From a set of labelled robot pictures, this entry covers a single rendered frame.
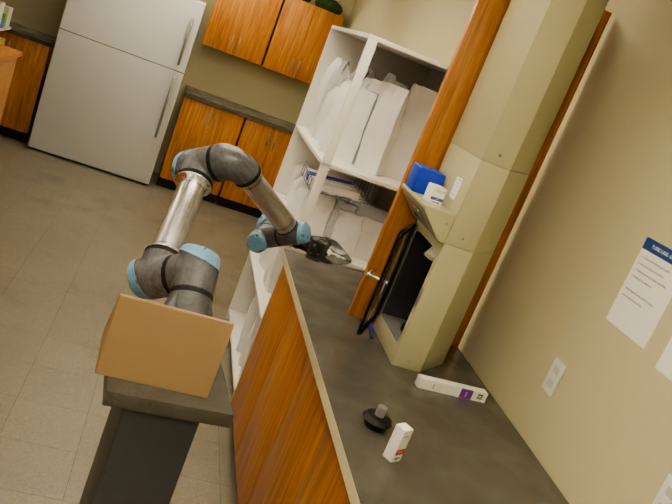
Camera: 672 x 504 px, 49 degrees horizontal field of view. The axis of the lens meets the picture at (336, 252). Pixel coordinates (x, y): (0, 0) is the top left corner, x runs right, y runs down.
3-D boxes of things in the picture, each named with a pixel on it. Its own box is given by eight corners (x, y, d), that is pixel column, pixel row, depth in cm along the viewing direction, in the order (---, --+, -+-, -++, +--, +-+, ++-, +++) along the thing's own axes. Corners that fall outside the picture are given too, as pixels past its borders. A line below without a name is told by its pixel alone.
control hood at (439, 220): (418, 216, 275) (429, 192, 272) (444, 243, 245) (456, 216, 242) (391, 207, 272) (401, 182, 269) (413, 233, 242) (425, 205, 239)
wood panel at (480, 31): (455, 343, 305) (607, 13, 269) (457, 347, 302) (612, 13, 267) (347, 311, 292) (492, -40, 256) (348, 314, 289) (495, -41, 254)
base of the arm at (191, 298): (159, 312, 183) (168, 276, 187) (150, 330, 195) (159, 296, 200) (218, 326, 187) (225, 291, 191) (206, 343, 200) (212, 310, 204)
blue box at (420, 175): (428, 192, 270) (438, 170, 268) (436, 199, 261) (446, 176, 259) (404, 184, 268) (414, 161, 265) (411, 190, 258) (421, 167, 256)
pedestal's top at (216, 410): (102, 405, 175) (106, 391, 174) (105, 343, 204) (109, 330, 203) (229, 428, 187) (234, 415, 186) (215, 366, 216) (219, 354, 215)
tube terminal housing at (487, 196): (428, 342, 293) (509, 163, 274) (454, 382, 263) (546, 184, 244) (372, 326, 287) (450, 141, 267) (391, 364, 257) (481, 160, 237)
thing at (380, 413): (385, 421, 214) (394, 401, 213) (392, 438, 206) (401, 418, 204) (356, 413, 212) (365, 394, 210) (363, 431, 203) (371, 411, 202)
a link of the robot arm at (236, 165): (245, 129, 220) (315, 225, 255) (215, 135, 225) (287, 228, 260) (236, 158, 214) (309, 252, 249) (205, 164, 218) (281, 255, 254)
